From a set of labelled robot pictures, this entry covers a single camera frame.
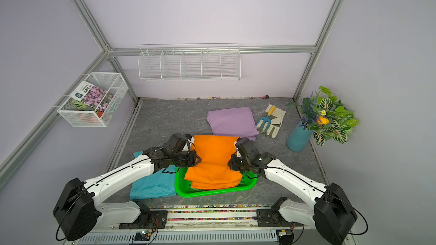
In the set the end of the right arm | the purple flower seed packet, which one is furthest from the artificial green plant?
the purple flower seed packet

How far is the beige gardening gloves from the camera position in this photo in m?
1.04

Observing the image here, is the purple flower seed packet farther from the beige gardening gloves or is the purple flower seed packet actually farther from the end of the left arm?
the beige gardening gloves

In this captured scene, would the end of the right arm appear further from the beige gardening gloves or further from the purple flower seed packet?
the purple flower seed packet

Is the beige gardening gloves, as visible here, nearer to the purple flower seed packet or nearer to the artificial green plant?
the artificial green plant

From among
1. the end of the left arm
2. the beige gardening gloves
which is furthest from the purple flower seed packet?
the beige gardening gloves

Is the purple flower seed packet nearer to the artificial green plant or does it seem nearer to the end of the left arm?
the end of the left arm

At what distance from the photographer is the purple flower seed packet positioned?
28.4 inches

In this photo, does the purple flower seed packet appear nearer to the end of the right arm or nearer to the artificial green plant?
the end of the right arm

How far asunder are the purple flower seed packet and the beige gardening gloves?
2.73ft

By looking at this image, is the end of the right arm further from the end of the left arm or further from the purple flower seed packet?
the purple flower seed packet
